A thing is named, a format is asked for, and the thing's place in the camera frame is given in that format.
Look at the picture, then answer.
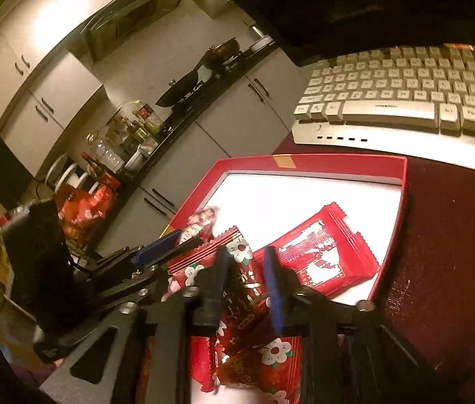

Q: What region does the red flower snack packet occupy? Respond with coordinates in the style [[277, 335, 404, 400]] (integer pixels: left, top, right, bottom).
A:
[[168, 227, 303, 403]]

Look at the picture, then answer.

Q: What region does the long red snack packet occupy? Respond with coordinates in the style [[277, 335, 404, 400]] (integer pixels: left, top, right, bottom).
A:
[[271, 202, 380, 296]]

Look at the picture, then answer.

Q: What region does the white pink snack packet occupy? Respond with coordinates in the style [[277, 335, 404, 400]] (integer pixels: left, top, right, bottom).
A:
[[176, 206, 218, 245]]

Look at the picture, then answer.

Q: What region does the red gift box tray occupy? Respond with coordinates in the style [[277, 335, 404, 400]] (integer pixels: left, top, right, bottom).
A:
[[161, 152, 409, 304]]

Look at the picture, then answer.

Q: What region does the red snack bags pile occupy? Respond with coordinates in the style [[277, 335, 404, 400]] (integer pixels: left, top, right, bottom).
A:
[[55, 184, 114, 248]]

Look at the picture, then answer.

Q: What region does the dark red sauce bottle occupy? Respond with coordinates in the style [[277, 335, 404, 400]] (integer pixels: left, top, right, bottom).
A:
[[81, 152, 122, 191]]

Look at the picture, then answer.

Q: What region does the white bowl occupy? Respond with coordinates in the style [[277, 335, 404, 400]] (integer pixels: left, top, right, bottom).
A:
[[124, 149, 145, 172]]

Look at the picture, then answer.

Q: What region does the clear oil bottle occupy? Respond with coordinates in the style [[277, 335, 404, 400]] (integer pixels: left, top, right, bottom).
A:
[[86, 132, 124, 173]]

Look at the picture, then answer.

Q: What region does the black wok pan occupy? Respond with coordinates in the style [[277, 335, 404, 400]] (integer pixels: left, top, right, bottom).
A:
[[156, 70, 198, 108]]

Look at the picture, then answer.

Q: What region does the dark red tablecloth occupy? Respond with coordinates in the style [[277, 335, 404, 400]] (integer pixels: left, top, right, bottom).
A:
[[273, 137, 475, 403]]

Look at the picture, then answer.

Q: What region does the beige computer keyboard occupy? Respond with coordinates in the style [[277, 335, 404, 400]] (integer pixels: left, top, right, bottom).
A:
[[291, 44, 475, 170]]

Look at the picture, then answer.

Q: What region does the range hood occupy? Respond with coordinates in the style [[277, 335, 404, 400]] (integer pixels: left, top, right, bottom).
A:
[[81, 0, 182, 63]]

